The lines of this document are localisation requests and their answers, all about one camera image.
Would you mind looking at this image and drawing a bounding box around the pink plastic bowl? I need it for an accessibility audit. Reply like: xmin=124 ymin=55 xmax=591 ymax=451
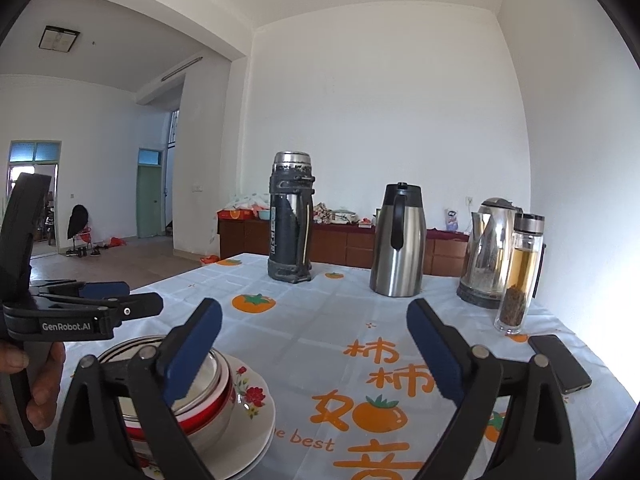
xmin=119 ymin=349 xmax=232 ymax=426

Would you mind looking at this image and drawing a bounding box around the steel bowl red rim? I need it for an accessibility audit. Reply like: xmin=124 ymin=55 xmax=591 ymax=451
xmin=122 ymin=358 xmax=238 ymax=456

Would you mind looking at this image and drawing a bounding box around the red flower white plate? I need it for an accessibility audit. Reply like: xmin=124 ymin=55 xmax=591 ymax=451
xmin=134 ymin=352 xmax=278 ymax=480

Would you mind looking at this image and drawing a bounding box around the pink floral rimmed plate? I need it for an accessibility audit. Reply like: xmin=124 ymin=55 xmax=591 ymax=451
xmin=134 ymin=439 xmax=278 ymax=480

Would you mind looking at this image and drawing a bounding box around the person's left hand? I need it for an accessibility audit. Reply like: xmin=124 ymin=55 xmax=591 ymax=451
xmin=0 ymin=341 xmax=66 ymax=430

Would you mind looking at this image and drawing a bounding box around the black chair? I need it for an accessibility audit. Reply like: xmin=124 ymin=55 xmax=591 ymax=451
xmin=65 ymin=205 xmax=92 ymax=257

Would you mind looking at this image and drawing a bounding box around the glass tea bottle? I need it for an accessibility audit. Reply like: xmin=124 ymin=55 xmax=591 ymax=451
xmin=494 ymin=212 xmax=544 ymax=335

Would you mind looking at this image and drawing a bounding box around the green door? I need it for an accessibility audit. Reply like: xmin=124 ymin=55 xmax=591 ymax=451
xmin=137 ymin=165 xmax=162 ymax=238

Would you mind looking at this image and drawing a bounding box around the black smartphone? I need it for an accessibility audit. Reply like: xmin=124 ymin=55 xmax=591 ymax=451
xmin=528 ymin=335 xmax=592 ymax=394

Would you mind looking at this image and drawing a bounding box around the persimmon print white tablecloth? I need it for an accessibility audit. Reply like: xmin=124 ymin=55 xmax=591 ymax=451
xmin=19 ymin=251 xmax=640 ymax=480

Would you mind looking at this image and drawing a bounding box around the stainless electric kettle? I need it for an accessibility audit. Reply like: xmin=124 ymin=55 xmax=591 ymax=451
xmin=457 ymin=197 xmax=522 ymax=310

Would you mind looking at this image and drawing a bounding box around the dark wooden sideboard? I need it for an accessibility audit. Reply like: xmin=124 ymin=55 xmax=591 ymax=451
xmin=218 ymin=212 xmax=469 ymax=278

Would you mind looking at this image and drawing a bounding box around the large black thermos flask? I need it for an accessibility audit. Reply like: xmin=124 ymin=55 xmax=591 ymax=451
xmin=268 ymin=151 xmax=314 ymax=284

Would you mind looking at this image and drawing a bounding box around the square ceiling light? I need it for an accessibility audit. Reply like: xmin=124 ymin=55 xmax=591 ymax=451
xmin=38 ymin=25 xmax=80 ymax=53

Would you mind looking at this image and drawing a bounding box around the steel carafe black handle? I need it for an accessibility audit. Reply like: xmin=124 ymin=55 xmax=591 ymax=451
xmin=370 ymin=182 xmax=426 ymax=298

